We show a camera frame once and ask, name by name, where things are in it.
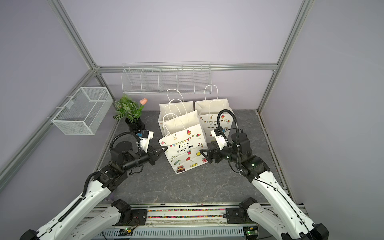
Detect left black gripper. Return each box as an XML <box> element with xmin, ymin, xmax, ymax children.
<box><xmin>123</xmin><ymin>144</ymin><xmax>168</xmax><ymax>172</ymax></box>

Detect white party paper bag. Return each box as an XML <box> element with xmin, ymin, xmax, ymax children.
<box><xmin>159</xmin><ymin>110</ymin><xmax>207</xmax><ymax>175</ymax></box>

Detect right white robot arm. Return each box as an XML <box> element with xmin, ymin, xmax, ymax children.
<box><xmin>200</xmin><ymin>129</ymin><xmax>330</xmax><ymax>240</ymax></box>

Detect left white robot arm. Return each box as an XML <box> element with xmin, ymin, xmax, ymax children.
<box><xmin>21</xmin><ymin>139</ymin><xmax>167</xmax><ymax>240</ymax></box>

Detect right rear white paper bag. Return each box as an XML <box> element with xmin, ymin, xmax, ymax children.
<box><xmin>195</xmin><ymin>85</ymin><xmax>233</xmax><ymax>143</ymax></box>

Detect middle white paper bag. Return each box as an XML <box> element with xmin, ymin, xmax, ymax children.
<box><xmin>158</xmin><ymin>89</ymin><xmax>194</xmax><ymax>137</ymax></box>

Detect pink artificial tulip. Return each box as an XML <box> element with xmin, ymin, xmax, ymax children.
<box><xmin>140</xmin><ymin>99</ymin><xmax>148</xmax><ymax>105</ymax></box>

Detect green artificial plant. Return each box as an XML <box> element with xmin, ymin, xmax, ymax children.
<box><xmin>113</xmin><ymin>95</ymin><xmax>144</xmax><ymax>121</ymax></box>

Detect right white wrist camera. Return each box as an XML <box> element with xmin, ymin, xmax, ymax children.
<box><xmin>211</xmin><ymin>129</ymin><xmax>228</xmax><ymax>150</ymax></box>

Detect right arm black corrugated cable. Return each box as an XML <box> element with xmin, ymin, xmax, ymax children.
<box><xmin>216</xmin><ymin>109</ymin><xmax>241</xmax><ymax>172</ymax></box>

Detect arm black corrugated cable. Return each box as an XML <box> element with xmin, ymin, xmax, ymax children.
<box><xmin>216</xmin><ymin>109</ymin><xmax>241</xmax><ymax>172</ymax></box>
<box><xmin>109</xmin><ymin>131</ymin><xmax>142</xmax><ymax>152</ymax></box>

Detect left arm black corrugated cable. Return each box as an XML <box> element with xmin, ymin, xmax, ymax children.
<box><xmin>109</xmin><ymin>131</ymin><xmax>142</xmax><ymax>152</ymax></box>

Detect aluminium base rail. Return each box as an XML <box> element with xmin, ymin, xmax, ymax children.
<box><xmin>77</xmin><ymin>203</ymin><xmax>310</xmax><ymax>240</ymax></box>

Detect white wire wall shelf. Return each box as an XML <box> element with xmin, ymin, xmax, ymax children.
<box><xmin>121</xmin><ymin>62</ymin><xmax>212</xmax><ymax>94</ymax></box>

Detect white wire mesh basket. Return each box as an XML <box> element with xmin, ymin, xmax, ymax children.
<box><xmin>51</xmin><ymin>87</ymin><xmax>113</xmax><ymax>136</ymax></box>

